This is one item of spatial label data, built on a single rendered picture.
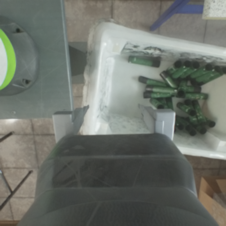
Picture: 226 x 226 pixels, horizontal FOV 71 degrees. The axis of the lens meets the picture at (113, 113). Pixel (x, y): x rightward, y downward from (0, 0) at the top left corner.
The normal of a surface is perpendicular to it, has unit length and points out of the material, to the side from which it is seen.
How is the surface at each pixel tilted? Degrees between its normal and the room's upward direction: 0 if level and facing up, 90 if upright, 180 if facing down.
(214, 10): 0
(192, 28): 0
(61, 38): 0
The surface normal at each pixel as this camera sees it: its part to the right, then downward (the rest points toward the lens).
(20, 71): 0.91, 0.42
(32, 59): 0.88, 0.17
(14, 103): 0.00, 0.29
